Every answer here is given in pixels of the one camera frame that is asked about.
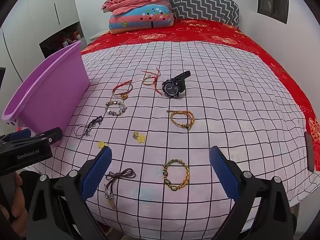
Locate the folded salmon quilt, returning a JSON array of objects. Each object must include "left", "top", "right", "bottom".
[{"left": 101, "top": 0, "right": 171, "bottom": 15}]

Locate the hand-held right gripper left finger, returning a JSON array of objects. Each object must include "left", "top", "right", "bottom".
[{"left": 26, "top": 145, "right": 113, "bottom": 240}]

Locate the green gold beaded bracelet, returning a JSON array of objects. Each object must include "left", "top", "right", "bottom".
[{"left": 163, "top": 159, "right": 190, "bottom": 192}]

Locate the gold braided rope bracelet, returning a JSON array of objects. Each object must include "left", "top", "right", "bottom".
[{"left": 167, "top": 110, "right": 195, "bottom": 130}]

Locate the red patterned bedsheet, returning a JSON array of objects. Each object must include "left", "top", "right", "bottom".
[{"left": 80, "top": 19, "right": 320, "bottom": 172}]

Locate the grey chevron pillow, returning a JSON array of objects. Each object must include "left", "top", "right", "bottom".
[{"left": 162, "top": 0, "right": 240, "bottom": 27}]

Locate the purple plastic basin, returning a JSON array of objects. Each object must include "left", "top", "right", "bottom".
[{"left": 1, "top": 40, "right": 90, "bottom": 147}]

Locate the black cord charm necklace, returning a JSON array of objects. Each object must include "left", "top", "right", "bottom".
[{"left": 74, "top": 116, "right": 103, "bottom": 138}]

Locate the colourful striped folded quilt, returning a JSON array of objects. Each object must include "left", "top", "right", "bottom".
[{"left": 109, "top": 0, "right": 175, "bottom": 34}]

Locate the grey beaded bracelet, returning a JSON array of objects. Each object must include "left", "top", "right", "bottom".
[{"left": 104, "top": 100, "right": 127, "bottom": 116}]

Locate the clutter in wardrobe niche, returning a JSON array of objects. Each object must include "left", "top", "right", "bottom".
[{"left": 39, "top": 21, "right": 83, "bottom": 58}]

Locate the white wardrobe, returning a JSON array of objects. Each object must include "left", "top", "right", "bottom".
[{"left": 0, "top": 0, "right": 81, "bottom": 80}]

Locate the brown cord charm necklace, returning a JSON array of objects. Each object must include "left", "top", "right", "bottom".
[{"left": 104, "top": 168, "right": 137, "bottom": 210}]

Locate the black sport watch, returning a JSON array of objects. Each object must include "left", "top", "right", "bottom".
[{"left": 161, "top": 70, "right": 192, "bottom": 99}]

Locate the person's left hand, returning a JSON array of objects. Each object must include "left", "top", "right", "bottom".
[{"left": 0, "top": 172, "right": 28, "bottom": 238}]

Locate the white checked blanket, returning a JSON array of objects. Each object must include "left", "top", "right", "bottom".
[{"left": 25, "top": 40, "right": 310, "bottom": 240}]

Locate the dark window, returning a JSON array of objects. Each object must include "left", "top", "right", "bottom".
[{"left": 257, "top": 0, "right": 289, "bottom": 24}]

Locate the red string bracelet heart pendant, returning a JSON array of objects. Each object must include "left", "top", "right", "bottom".
[{"left": 112, "top": 80, "right": 133, "bottom": 99}]

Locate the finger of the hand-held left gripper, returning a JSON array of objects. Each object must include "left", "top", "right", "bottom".
[
  {"left": 32, "top": 127, "right": 63, "bottom": 146},
  {"left": 4, "top": 128, "right": 32, "bottom": 143}
]

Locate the red gold string bracelet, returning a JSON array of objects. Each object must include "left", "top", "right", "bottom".
[{"left": 141, "top": 67, "right": 164, "bottom": 96}]

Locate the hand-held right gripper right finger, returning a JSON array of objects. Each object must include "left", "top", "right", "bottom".
[{"left": 209, "top": 145, "right": 298, "bottom": 240}]

